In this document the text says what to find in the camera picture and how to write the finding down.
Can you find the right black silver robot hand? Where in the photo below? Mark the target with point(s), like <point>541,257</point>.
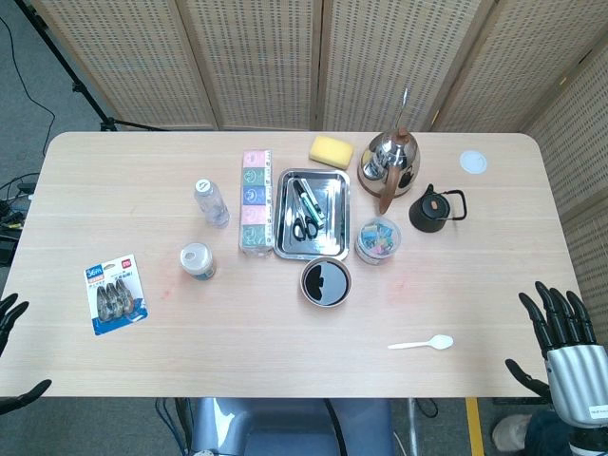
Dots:
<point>575,375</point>

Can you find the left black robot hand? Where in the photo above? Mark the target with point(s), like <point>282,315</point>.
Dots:
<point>10,316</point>

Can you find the white plastic spoon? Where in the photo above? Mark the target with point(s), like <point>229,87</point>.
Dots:
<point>439,342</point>

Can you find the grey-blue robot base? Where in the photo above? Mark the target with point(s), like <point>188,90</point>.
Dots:
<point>285,427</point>

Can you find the white bowl of dark liquid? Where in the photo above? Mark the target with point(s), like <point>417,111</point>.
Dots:
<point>325,282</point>

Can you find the light-coloured shoe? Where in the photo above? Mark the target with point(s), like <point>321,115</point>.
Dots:
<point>510,432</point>

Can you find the blue hook blister package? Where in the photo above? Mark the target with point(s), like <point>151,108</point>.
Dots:
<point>116,294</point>

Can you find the small jar white lid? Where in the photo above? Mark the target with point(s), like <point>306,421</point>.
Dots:
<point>195,261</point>

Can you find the small black teapot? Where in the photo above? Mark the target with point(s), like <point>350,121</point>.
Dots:
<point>430,211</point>

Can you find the clear plastic water bottle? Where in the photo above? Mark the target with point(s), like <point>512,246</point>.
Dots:
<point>211,206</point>

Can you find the white round table grommet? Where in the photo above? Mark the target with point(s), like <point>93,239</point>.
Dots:
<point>473,162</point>

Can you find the black tripod stand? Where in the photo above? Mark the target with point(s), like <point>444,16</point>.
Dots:
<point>78,88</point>

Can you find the clear jar of binder clips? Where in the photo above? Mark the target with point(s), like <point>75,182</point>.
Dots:
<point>377,240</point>

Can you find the colourful tissue pack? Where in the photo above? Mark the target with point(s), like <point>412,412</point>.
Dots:
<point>255,204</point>

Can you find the steel gooseneck kettle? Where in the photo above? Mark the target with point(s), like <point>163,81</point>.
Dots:
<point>389,161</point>

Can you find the stainless steel tray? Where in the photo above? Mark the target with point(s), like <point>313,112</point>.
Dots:
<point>337,214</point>

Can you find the teal and white marker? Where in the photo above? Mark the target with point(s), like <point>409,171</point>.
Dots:
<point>311,204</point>

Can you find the yellow sponge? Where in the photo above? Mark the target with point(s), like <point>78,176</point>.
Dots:
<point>331,151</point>

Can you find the woven folding screen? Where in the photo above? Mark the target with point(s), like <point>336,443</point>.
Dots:
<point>261,62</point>

